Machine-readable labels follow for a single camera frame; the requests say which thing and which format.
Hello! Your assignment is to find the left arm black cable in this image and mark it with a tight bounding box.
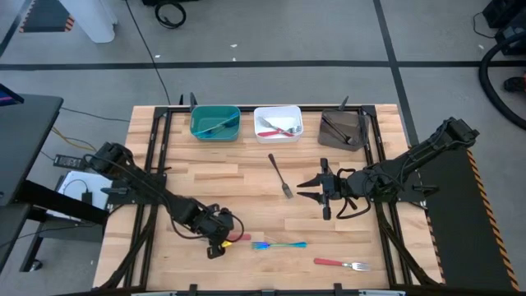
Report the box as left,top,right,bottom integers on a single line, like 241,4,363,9
166,197,246,241

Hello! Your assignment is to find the large black hazard-edged platform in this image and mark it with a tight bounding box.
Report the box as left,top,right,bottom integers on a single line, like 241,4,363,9
410,144,522,292

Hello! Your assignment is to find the laptop with blue screen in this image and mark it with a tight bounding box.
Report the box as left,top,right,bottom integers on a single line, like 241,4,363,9
0,83,25,107

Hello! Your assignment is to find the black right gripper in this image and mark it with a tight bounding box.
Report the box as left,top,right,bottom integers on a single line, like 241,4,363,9
296,157,354,221

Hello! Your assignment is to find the long black floor cable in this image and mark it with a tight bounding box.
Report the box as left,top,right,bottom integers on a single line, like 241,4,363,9
122,0,172,106

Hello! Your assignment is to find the small black hazard-edged mat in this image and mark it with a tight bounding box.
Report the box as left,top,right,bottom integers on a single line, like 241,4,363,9
18,0,76,34

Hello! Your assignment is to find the yellow floor cable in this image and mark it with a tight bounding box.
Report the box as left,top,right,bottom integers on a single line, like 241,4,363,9
51,126,98,153

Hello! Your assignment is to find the white plastic bin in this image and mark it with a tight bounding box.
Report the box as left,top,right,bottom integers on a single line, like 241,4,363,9
252,105,304,145

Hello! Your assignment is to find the black side desk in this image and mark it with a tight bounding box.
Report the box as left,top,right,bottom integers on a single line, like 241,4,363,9
0,93,110,273

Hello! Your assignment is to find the thin black desk cable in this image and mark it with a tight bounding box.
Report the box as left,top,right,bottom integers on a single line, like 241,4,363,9
60,107,131,123

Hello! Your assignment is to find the black power adapter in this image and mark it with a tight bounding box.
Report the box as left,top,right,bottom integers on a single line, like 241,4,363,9
53,154,86,169

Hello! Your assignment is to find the black aluminium table frame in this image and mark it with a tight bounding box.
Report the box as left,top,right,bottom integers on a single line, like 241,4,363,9
96,93,445,296

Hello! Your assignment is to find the teal plastic bin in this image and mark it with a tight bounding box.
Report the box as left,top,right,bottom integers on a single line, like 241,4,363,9
189,104,242,143

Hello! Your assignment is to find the thick black hose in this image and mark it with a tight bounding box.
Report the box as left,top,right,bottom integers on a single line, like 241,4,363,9
478,31,526,132

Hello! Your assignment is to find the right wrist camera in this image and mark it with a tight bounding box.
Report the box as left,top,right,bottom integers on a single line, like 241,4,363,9
331,176,349,197

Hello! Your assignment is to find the white flat box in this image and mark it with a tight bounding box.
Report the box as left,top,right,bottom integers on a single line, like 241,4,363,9
57,170,115,221

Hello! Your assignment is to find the grey plastic bin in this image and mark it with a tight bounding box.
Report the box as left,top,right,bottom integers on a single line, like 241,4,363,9
316,109,370,152

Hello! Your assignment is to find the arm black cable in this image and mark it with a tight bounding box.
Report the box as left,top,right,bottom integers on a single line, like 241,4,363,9
335,167,373,220
166,197,246,241

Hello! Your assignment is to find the person's shoe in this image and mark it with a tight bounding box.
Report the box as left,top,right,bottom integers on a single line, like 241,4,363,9
503,73,526,94

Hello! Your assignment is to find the white machine column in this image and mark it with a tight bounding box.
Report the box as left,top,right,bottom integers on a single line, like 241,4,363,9
58,0,119,44

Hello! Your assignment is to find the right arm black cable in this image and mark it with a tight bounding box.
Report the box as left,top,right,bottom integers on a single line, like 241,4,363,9
335,167,373,220

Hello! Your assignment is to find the coiled black cable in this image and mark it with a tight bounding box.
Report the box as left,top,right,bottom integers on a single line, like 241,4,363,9
154,0,187,30

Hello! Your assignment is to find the black equipment case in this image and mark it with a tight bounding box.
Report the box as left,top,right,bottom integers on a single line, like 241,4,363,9
481,0,526,57

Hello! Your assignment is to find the white frame end cap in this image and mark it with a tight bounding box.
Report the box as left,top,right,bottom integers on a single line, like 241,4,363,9
130,289,178,296
358,289,407,296

